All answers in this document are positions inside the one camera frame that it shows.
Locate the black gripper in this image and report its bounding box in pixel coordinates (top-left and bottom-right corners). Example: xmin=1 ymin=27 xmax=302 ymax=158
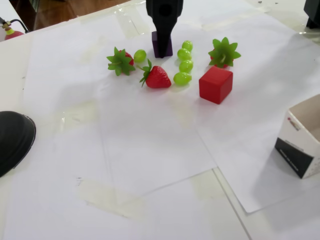
xmin=146 ymin=0 xmax=185 ymax=60

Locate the purple wooden cube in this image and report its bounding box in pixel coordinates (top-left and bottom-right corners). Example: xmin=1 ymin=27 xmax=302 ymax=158
xmin=151 ymin=31 xmax=174 ymax=59

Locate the red wooden cube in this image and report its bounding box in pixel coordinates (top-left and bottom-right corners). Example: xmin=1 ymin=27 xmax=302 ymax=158
xmin=198 ymin=65 xmax=234 ymax=105

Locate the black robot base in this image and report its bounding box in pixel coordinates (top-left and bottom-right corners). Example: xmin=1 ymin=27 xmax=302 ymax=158
xmin=303 ymin=0 xmax=320 ymax=30

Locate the beige masking tape strip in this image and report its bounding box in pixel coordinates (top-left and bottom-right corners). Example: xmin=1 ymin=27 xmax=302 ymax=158
xmin=191 ymin=169 xmax=232 ymax=202
xmin=114 ymin=7 xmax=153 ymax=40
xmin=52 ymin=99 xmax=99 ymax=131
xmin=199 ymin=5 xmax=273 ymax=31
xmin=79 ymin=178 xmax=147 ymax=220

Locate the red plastic strawberry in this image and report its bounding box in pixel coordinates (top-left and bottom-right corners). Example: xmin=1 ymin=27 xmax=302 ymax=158
xmin=207 ymin=36 xmax=242 ymax=69
xmin=139 ymin=58 xmax=173 ymax=90
xmin=106 ymin=46 xmax=137 ymax=77

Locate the brown wooden furniture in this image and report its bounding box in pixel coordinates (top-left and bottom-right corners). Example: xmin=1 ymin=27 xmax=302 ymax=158
xmin=8 ymin=0 xmax=136 ymax=33

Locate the red fire extinguisher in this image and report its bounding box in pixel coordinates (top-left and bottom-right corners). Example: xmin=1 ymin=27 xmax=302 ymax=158
xmin=0 ymin=16 xmax=31 ymax=42

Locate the open white black cardboard box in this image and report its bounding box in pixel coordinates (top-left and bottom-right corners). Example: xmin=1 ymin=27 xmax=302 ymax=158
xmin=274 ymin=93 xmax=320 ymax=180

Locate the black round dome object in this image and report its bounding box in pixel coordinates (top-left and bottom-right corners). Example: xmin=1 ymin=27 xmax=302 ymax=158
xmin=0 ymin=110 xmax=37 ymax=179

